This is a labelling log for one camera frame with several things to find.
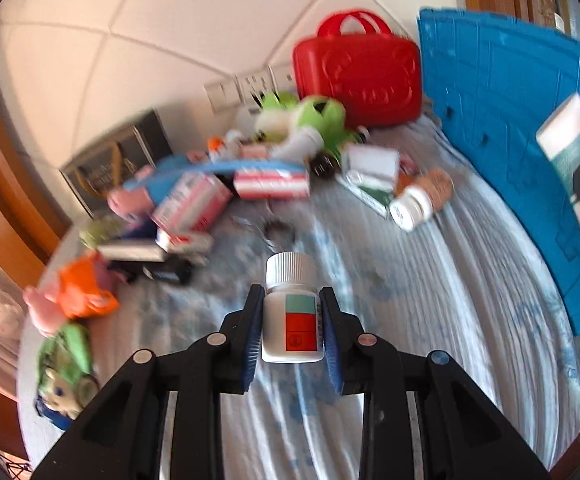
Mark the dark bottle green label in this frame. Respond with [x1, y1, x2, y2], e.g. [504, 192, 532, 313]
[310, 151, 341, 179]

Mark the pink striped tissue pack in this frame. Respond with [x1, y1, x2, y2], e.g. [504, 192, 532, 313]
[232, 169, 311, 200]

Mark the small white pill bottle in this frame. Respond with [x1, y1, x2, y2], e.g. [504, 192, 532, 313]
[262, 252, 324, 364]

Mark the pink tissue pack with barcode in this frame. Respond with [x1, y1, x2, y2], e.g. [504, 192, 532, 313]
[151, 172, 234, 235]

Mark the white wall power socket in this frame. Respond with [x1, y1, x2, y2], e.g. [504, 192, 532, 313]
[236, 67, 274, 110]

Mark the white goose plush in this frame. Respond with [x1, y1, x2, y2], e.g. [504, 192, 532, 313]
[208, 129, 243, 162]

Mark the red white medicine box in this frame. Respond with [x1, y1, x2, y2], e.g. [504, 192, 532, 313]
[156, 229, 214, 255]

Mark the green white flat box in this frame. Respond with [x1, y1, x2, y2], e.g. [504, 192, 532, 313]
[334, 174, 393, 218]

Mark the white bottle orange label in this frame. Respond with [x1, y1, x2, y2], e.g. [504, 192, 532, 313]
[389, 168, 454, 232]

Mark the small green frog toy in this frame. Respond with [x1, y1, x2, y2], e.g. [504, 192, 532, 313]
[78, 214, 126, 249]

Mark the green bear keychain pouch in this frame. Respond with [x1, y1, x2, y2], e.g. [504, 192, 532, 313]
[34, 322, 99, 430]

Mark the black gift box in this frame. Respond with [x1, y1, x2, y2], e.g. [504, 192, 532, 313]
[60, 110, 173, 217]

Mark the green frog plush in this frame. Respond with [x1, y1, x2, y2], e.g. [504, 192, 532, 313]
[254, 92, 367, 153]

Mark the black crumpled bag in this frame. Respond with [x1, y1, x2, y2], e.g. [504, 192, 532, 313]
[108, 257, 194, 285]

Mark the blue plastic storage crate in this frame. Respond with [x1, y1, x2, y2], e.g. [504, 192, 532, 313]
[418, 8, 580, 335]

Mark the clear plastic floss box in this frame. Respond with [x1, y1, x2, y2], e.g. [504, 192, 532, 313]
[342, 144, 400, 185]

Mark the red plastic carry case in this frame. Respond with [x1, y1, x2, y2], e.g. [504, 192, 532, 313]
[292, 9, 422, 128]

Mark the white flat medicine box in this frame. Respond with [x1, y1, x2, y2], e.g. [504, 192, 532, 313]
[97, 238, 168, 262]

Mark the orange dress pig plush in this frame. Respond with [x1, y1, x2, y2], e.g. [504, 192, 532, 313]
[23, 250, 123, 337]

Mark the white wall switch panel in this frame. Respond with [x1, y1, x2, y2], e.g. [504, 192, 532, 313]
[204, 79, 241, 113]

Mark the teal white medicine box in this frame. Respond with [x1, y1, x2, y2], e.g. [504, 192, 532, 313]
[535, 91, 580, 248]

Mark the small blue-shirt pig plush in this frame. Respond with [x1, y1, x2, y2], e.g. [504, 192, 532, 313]
[107, 155, 192, 219]

